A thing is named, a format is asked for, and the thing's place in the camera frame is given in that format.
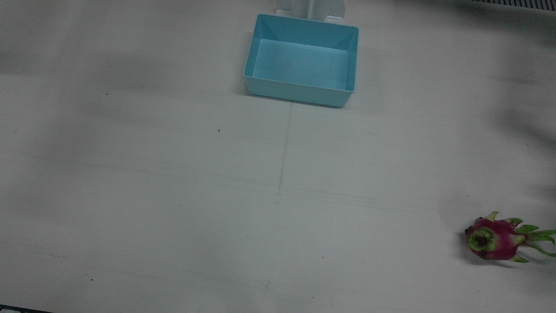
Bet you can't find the light blue plastic bin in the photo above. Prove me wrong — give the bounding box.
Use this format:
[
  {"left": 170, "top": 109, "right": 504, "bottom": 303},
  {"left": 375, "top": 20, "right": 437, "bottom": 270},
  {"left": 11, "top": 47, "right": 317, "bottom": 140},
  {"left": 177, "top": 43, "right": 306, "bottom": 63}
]
[{"left": 243, "top": 13, "right": 359, "bottom": 108}]

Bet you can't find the white plastic stand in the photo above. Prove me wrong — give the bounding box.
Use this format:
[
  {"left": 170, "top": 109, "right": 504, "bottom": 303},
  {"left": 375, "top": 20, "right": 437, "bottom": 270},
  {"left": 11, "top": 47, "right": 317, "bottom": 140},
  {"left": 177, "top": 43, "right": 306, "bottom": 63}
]
[{"left": 275, "top": 0, "right": 347, "bottom": 23}]

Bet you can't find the pink green dragon fruit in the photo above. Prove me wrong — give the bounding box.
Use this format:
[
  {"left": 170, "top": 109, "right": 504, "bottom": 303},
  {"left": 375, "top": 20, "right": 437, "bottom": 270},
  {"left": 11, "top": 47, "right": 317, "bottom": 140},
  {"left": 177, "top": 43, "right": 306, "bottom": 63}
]
[{"left": 464, "top": 211, "right": 556, "bottom": 263}]

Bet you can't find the dark ribbed vent grille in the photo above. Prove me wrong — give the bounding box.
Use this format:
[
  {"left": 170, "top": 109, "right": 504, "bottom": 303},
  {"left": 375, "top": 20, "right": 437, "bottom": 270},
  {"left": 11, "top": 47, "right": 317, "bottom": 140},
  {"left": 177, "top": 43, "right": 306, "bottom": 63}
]
[{"left": 469, "top": 0, "right": 556, "bottom": 10}]

